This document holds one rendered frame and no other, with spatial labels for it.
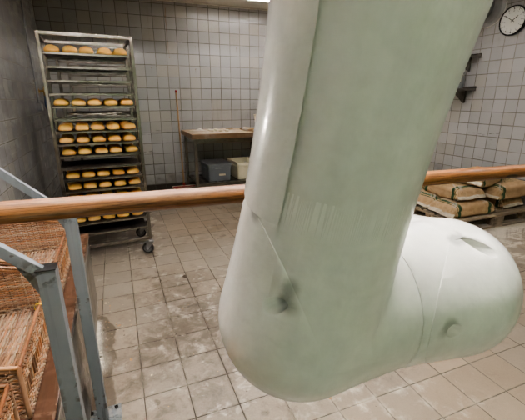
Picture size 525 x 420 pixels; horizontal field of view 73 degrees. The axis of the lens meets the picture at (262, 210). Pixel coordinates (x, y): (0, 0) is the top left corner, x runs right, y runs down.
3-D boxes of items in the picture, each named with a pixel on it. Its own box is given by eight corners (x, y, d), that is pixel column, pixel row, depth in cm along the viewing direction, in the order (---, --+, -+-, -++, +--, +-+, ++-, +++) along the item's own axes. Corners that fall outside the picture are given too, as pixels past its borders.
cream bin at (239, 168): (237, 179, 511) (237, 162, 504) (227, 172, 555) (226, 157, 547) (260, 177, 524) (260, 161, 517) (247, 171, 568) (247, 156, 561)
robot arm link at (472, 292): (537, 370, 28) (577, 237, 25) (415, 416, 23) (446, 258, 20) (405, 287, 40) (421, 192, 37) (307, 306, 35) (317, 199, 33)
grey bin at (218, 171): (207, 182, 496) (207, 164, 489) (200, 175, 540) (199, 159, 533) (232, 179, 509) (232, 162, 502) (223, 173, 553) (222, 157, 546)
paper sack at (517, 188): (497, 202, 383) (500, 187, 378) (468, 195, 416) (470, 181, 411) (537, 195, 403) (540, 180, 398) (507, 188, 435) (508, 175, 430)
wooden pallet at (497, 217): (457, 234, 367) (459, 221, 362) (401, 212, 437) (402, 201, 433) (533, 220, 409) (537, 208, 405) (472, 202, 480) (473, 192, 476)
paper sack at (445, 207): (452, 222, 366) (453, 207, 361) (426, 212, 399) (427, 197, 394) (497, 213, 385) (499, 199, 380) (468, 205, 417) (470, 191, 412)
